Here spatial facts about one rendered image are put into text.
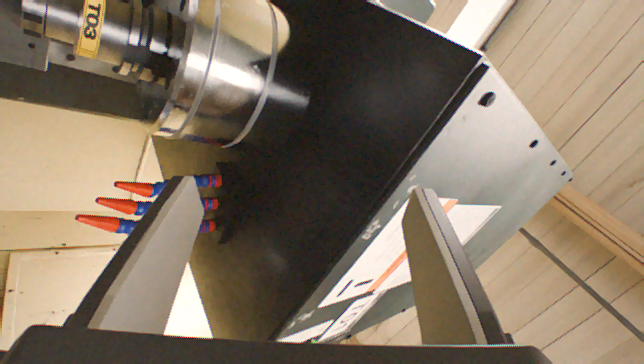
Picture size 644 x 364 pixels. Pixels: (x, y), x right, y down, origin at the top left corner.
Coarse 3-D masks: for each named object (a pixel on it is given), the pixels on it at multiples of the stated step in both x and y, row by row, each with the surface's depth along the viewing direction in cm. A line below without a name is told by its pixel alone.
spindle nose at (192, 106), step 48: (192, 0) 20; (240, 0) 23; (192, 48) 20; (240, 48) 23; (288, 48) 26; (144, 96) 27; (192, 96) 22; (240, 96) 24; (288, 96) 27; (240, 144) 29
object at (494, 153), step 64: (320, 0) 28; (320, 64) 28; (384, 64) 22; (448, 64) 19; (320, 128) 27; (384, 128) 22; (448, 128) 20; (512, 128) 26; (256, 192) 34; (320, 192) 27; (384, 192) 22; (448, 192) 28; (512, 192) 44; (192, 256) 46; (256, 256) 33; (320, 256) 26; (256, 320) 32; (320, 320) 34; (384, 320) 59
